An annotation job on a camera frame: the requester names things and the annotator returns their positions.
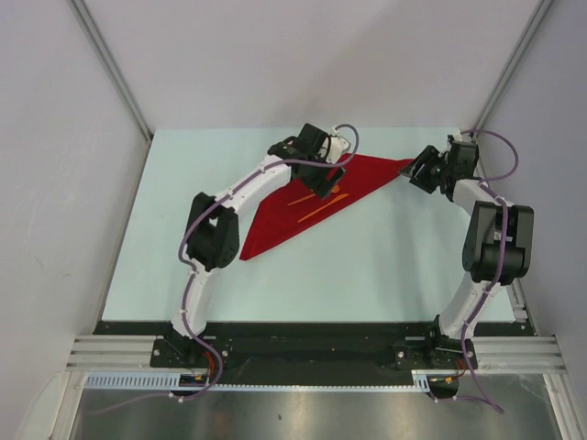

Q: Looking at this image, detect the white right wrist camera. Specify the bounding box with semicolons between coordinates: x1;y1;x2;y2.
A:
447;132;463;143

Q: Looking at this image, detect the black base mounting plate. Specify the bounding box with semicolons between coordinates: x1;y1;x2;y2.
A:
94;321;534;387

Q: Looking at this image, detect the light blue cable duct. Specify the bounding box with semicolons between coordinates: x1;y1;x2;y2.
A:
85;372;180;390

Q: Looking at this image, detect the left aluminium corner post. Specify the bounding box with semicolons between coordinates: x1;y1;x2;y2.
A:
68;0;154;143

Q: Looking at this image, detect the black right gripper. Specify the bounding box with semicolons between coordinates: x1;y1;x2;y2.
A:
398;145;452;194

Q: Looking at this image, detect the orange plastic spoon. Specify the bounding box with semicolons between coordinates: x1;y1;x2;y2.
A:
287;185;340;206

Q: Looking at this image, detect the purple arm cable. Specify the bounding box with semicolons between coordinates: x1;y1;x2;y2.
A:
86;123;360;416
430;129;522;413

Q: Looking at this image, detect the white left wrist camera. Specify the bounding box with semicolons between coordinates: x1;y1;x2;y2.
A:
320;130;350;164

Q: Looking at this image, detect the red cloth napkin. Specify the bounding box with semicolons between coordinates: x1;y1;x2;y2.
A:
239;154;411;261

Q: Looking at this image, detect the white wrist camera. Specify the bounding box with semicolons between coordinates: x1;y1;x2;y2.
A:
320;130;350;164
447;132;463;143

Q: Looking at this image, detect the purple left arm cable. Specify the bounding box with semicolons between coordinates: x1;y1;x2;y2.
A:
86;123;360;416

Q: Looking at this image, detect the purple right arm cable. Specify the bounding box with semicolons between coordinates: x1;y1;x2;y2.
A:
430;129;522;413

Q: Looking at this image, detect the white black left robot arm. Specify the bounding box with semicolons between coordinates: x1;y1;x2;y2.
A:
164;123;360;367

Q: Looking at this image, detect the orange plastic knife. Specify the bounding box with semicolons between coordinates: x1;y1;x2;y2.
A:
297;193;349;223

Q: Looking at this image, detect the right aluminium corner post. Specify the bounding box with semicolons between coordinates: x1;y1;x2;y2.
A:
472;0;558;130

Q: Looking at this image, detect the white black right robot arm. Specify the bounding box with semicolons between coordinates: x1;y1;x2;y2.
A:
400;137;535;368

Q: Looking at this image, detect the aluminium corner post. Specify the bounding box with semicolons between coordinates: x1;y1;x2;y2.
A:
68;0;154;143
472;0;558;130

